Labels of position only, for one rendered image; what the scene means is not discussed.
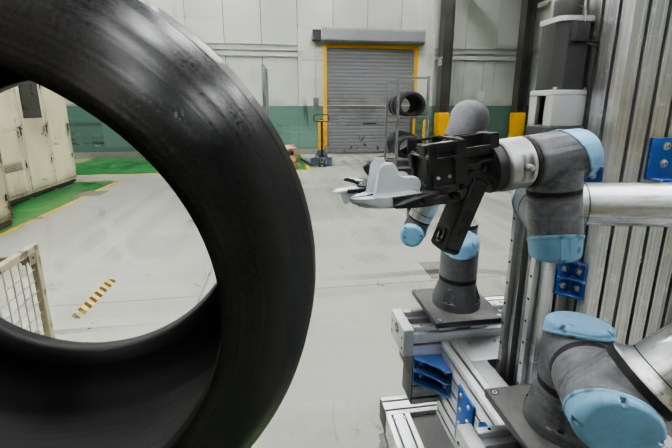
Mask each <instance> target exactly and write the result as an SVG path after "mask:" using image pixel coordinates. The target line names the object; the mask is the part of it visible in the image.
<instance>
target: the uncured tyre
mask: <svg viewBox="0 0 672 448"><path fill-rule="evenodd" d="M30 82H34V83H37V84H39V85H41V86H43V87H45V88H47V89H49V90H51V91H53V92H55V93H56V94H58V95H60V96H62V97H64V98H66V99H67V100H69V101H71V102H72V103H74V104H76V105H77V106H79V107H81V108H82V109H84V110H85V111H87V112H88V113H90V114H91V115H93V116H94V117H96V118H97V119H99V120H100V121H102V122H103V123H104V124H106V125H107V126H108V127H110V128H111V129H112V130H114V131H115V132H116V133H117V134H119V135H120V136H121V137H122V138H123V139H125V140H126V141H127V142H128V143H129V144H130V145H132V146H133V147H134V148H135V149H136V150H137V151H138V152H139V153H140V154H141V155H142V156H143V157H144V158H145V159H146V160H147V161H148V162H149V163H150V164H151V165H152V166H153V167H154V168H155V169H156V170H157V171H158V172H159V174H160V175H161V176H162V177H163V178H164V179H165V181H166V182H167V183H168V184H169V186H170V187H171V188H172V190H173V191H174V192H175V194H176V195H177V196H178V198H179V199H180V201H181V202H182V204H183V205H184V207H185V208H186V210H187V211H188V213H189V215H190V216H191V218H192V220H193V222H194V223H195V225H196V227H197V229H198V231H199V233H200V235H201V237H202V240H203V242H204V244H205V246H206V249H207V251H208V254H209V257H210V260H211V263H212V266H213V269H214V273H215V277H216V283H215V284H214V286H213V287H212V288H211V290H210V291H209V292H208V293H207V294H206V296H205V297H204V298H203V299H202V300H201V301H200V302H199V303H198V304H197V305H195V306H194V307H193V308H192V309H191V310H189V311H188V312H187V313H185V314H184V315H183V316H181V317H180V318H178V319H176V320H175V321H173V322H171V323H170V324H168V325H166V326H164V327H161V328H159V329H157V330H155V331H152V332H149V333H146V334H143V335H140V336H137V337H133V338H128V339H123V340H117V341H108V342H76V341H68V340H61V339H56V338H51V337H47V336H44V335H40V334H37V333H34V332H31V331H28V330H26V329H23V328H21V327H19V326H17V325H14V324H12V323H10V322H8V321H7V320H5V319H3V318H1V317H0V448H251V447H252V446H253V444H254V443H255V442H256V441H257V439H258V438H259V437H260V435H261V434H262V433H263V431H264V430H265V428H266V427H267V426H268V424H269V423H270V421H271V420H272V418H273V416H274V415H275V413H276V411H277V410H278V408H279V406H280V404H281V403H282V401H283V399H284V397H285V395H286V393H287V391H288V389H289V387H290V384H291V382H292V380H293V378H294V375H295V373H296V370H297V367H298V364H299V362H300V358H301V355H302V352H303V349H304V345H305V341H306V337H307V332H308V328H309V324H310V319H311V314H312V309H313V302H314V294H315V282H316V256H315V243H314V235H313V228H312V222H311V217H310V213H309V208H308V204H307V201H306V197H305V194H304V191H303V187H302V185H301V182H300V179H299V176H298V174H297V171H296V169H295V166H294V164H293V161H292V159H291V157H290V155H289V153H288V151H287V149H286V147H285V145H284V143H283V141H282V139H281V137H280V136H279V134H278V132H277V130H276V129H275V127H274V125H273V124H272V122H271V120H270V119H269V117H268V116H267V114H266V113H265V111H264V110H263V108H262V107H261V106H260V104H259V103H258V101H257V100H256V99H255V97H254V96H253V95H252V93H251V92H250V91H249V90H248V88H247V87H246V86H245V85H244V84H243V82H242V81H241V80H240V79H239V78H238V77H237V75H236V74H235V73H234V72H233V71H232V70H231V69H230V68H229V67H228V66H227V65H226V64H225V63H224V62H223V60H222V59H221V58H220V57H219V56H218V55H216V54H215V53H214V52H213V51H212V50H211V49H210V48H209V47H208V46H207V45H206V44H205V43H204V42H202V41H201V40H200V39H199V38H198V37H197V36H195V35H194V34H193V33H192V32H191V31H189V30H188V29H187V28H186V27H184V26H183V25H182V24H181V23H179V22H178V21H177V20H175V19H174V18H173V17H171V16H170V15H169V14H167V13H166V12H164V11H163V10H162V9H160V8H159V7H157V6H156V5H154V4H153V3H151V2H150V1H148V0H0V93H2V92H4V91H6V90H9V89H11V88H14V87H17V86H20V85H23V84H26V83H30Z"/></svg>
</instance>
